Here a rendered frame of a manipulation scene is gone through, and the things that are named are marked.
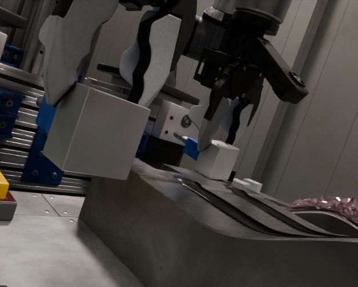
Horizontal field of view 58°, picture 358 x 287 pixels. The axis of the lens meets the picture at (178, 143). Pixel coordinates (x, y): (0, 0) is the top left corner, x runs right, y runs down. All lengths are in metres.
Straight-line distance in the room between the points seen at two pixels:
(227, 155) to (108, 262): 0.25
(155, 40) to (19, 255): 0.22
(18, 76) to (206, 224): 0.53
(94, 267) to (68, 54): 0.20
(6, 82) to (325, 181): 2.56
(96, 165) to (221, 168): 0.32
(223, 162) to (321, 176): 2.44
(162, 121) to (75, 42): 0.56
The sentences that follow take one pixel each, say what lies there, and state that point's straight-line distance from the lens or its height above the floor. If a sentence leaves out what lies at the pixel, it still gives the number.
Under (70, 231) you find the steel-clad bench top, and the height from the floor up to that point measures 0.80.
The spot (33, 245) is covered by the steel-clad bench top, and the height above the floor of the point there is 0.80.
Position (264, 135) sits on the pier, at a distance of 2.99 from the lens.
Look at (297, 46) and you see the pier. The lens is 3.14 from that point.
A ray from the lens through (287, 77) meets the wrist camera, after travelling 0.44.
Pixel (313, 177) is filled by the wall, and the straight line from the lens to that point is 2.94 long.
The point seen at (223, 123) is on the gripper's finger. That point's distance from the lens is 0.56.
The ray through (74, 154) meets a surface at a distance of 0.21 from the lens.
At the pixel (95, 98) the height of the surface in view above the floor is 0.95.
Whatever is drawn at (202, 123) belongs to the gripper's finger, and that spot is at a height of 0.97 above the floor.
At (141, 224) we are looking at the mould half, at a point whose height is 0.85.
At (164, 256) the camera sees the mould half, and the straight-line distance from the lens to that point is 0.31.
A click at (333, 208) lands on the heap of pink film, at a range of 0.64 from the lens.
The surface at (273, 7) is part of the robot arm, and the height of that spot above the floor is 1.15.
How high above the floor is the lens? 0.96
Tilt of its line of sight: 4 degrees down
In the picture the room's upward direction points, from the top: 20 degrees clockwise
